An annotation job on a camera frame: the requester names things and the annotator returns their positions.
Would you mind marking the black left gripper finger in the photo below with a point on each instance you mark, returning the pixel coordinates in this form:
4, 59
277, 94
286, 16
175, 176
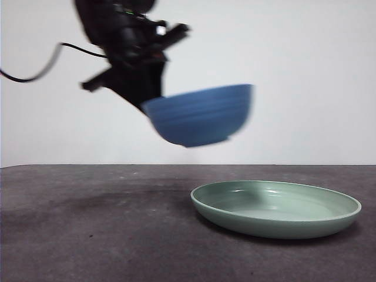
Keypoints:
141, 85

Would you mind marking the blue ribbed bowl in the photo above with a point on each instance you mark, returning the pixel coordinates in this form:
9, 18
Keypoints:
199, 117

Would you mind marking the pale green plate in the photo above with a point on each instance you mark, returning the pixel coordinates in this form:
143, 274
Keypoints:
264, 226

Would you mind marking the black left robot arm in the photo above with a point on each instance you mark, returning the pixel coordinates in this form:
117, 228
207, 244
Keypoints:
117, 23

